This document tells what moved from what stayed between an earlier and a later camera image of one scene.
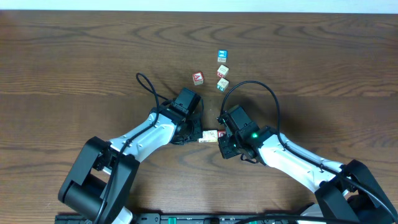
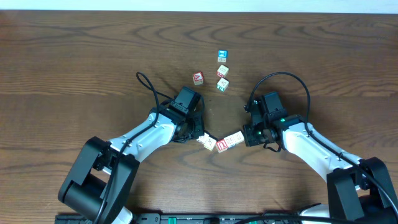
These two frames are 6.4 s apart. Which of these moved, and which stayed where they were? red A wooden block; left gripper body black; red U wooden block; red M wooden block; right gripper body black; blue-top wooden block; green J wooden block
Moved: red U wooden block; right gripper body black
Stayed: green J wooden block; red A wooden block; red M wooden block; left gripper body black; blue-top wooden block
